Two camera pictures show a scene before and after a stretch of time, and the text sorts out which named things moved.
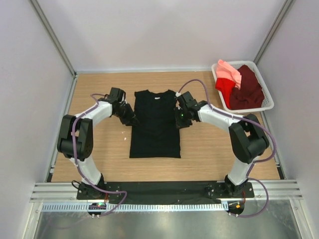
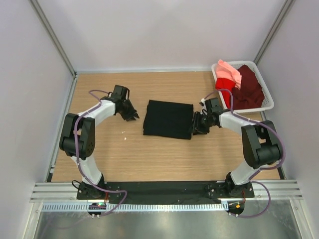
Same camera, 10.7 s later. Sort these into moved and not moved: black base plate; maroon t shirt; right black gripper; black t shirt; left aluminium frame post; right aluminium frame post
Moved: right black gripper; black t shirt
Not moved: black base plate; left aluminium frame post; right aluminium frame post; maroon t shirt
